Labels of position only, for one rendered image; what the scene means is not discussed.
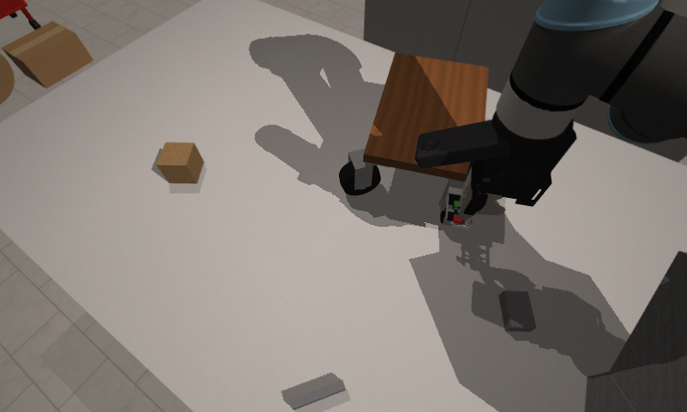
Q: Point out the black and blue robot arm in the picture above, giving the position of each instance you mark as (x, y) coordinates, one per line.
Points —
(631, 54)

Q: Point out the brown cardboard box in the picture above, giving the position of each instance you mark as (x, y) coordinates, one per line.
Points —
(180, 162)

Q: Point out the dark grey rectangular bar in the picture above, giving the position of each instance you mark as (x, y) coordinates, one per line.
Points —
(317, 394)

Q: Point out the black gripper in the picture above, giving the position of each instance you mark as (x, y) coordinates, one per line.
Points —
(508, 176)

